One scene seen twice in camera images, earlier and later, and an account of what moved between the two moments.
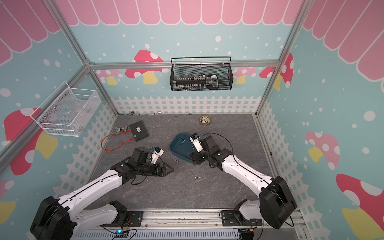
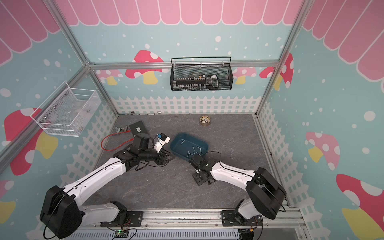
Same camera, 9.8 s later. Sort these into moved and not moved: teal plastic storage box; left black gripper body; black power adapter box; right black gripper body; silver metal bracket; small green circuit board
Moved: right black gripper body; left black gripper body
Not moved: black power adapter box; silver metal bracket; small green circuit board; teal plastic storage box
